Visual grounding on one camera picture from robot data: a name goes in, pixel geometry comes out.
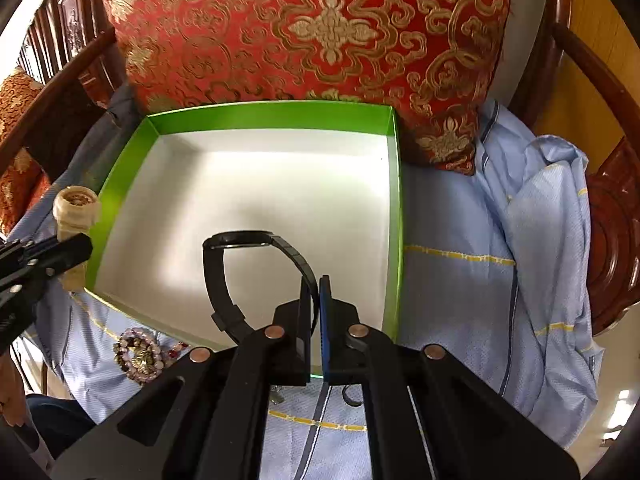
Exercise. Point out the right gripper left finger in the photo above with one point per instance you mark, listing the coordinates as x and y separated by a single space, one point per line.
293 348

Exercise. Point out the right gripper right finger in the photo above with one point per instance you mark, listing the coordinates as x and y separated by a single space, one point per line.
340 363

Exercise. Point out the black wrist watch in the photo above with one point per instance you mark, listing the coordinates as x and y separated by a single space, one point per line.
235 290

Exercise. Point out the white wrist watch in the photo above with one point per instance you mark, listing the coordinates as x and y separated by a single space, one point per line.
76 210

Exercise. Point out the person's hand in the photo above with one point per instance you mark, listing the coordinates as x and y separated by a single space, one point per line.
12 394

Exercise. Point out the green white cardboard box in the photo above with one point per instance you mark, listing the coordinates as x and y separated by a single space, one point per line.
324 175

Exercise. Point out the light blue striped cloth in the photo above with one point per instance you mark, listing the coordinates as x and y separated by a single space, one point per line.
495 271

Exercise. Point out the red gold embroidered cushion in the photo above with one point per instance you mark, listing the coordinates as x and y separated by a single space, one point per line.
433 61

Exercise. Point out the dark wooden chair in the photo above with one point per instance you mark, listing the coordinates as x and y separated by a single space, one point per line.
581 78

